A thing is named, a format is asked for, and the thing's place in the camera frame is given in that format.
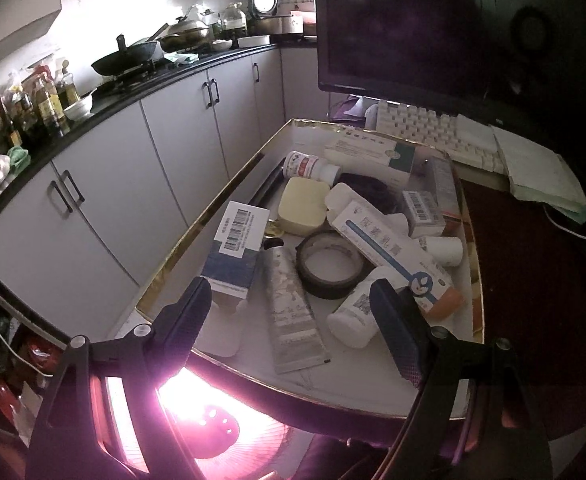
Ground black scrunchie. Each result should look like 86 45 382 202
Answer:
335 172 406 216

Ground white bowl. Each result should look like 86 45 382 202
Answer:
63 92 96 122

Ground steel pot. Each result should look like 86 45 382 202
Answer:
268 12 306 36

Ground metal pot with lid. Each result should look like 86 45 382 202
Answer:
160 5 214 53

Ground white bottle with red label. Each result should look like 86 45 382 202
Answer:
282 150 342 186

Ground black wok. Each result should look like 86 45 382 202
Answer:
91 35 164 77

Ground small white bottle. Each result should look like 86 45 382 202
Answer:
418 235 464 267

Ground row of condiment bottles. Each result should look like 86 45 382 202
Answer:
0 60 81 146

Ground black computer monitor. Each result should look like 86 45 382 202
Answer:
313 0 586 161

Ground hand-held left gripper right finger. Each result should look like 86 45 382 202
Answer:
369 278 556 480

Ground square appliance with round face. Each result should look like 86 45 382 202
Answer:
248 0 280 20

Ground white keyboard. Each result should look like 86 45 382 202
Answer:
365 99 506 173

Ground white paper stack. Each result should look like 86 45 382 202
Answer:
455 112 586 216

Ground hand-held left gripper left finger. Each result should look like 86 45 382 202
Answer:
25 275 214 480

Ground white lower kitchen cabinets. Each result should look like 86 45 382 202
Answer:
0 45 334 341

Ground black slim object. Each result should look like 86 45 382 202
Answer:
245 165 288 208

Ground black kitchen countertop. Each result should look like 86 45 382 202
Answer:
0 35 318 241

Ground purple bag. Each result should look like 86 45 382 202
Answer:
329 94 378 123

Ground long white medicine box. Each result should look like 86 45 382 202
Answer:
330 199 454 313

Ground green and white medicine box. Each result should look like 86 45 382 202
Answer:
323 130 416 186

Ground glass jar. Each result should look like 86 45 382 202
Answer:
220 2 248 33

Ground silver cream tube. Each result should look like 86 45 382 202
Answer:
262 237 332 375

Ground white pill bottle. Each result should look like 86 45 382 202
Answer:
327 265 414 348

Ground white tray with gold rim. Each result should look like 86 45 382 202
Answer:
134 118 486 421

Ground teal folder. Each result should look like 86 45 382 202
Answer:
513 190 586 222

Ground grey barcode box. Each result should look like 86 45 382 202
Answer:
402 189 446 238

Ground blue and white medicine box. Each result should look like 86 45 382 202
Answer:
200 201 270 313

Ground black tape roll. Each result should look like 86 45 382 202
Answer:
295 230 364 300

